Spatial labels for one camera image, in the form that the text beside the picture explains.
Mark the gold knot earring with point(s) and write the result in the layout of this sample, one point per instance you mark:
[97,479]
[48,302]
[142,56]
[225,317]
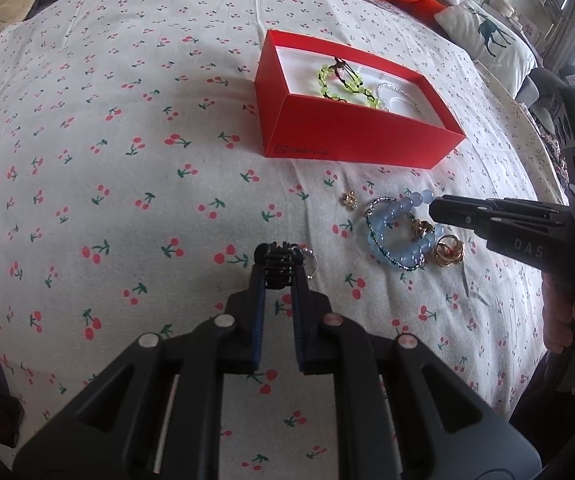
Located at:
[421,228]

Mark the white deer print pillow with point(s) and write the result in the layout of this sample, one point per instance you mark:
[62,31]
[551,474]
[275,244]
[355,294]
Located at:
[489,42]

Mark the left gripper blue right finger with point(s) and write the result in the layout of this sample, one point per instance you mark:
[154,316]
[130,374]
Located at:
[304,320]

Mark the person right hand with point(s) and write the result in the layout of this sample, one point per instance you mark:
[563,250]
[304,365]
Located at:
[558,313]

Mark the red cardboard box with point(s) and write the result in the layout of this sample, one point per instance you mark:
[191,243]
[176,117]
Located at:
[382,113]

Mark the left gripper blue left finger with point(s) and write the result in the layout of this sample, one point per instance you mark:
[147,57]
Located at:
[267,274]

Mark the cherry print bed sheet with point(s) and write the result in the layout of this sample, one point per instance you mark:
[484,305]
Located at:
[133,191]

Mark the small floral stud earring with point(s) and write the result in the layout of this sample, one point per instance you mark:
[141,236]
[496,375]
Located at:
[350,200]

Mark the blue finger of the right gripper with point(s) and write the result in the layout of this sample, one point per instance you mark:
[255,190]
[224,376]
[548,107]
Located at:
[471,213]

